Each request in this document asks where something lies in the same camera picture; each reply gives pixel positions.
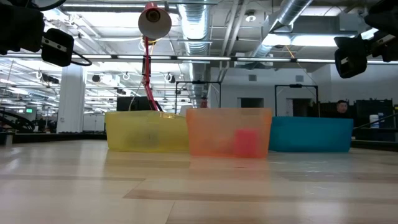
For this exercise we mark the orange translucent plastic bin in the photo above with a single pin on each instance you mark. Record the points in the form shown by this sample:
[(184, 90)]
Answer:
[(211, 133)]

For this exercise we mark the yellow translucent plastic bin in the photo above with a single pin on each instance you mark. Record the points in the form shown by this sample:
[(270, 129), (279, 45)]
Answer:
[(124, 130)]

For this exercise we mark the hot pink wall charger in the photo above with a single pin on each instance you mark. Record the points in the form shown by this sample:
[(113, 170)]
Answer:
[(245, 143)]

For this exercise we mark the white plastic canister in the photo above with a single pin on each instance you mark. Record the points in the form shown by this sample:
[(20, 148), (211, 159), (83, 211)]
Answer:
[(374, 120)]

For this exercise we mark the white building column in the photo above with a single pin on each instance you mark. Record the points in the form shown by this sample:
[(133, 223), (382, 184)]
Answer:
[(71, 99)]

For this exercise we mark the black curved rail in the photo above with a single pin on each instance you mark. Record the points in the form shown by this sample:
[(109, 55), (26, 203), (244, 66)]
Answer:
[(18, 121)]

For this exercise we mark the black background monitor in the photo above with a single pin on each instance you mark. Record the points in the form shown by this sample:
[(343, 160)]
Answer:
[(124, 104)]

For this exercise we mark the black background camera frame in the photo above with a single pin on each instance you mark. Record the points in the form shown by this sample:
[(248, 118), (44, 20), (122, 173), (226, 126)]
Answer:
[(295, 85)]

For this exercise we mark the black background equipment rack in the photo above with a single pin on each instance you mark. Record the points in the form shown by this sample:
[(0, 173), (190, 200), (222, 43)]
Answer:
[(373, 109)]

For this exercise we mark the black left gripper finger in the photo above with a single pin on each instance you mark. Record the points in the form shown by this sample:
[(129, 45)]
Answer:
[(57, 46)]

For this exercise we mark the person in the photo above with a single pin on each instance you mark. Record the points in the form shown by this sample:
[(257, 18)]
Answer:
[(203, 102), (341, 107)]

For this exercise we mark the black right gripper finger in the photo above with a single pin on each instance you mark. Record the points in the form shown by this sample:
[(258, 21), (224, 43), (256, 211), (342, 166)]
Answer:
[(351, 57)]

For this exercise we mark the blue plastic bin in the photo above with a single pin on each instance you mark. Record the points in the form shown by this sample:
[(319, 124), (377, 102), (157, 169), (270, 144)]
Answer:
[(311, 133)]

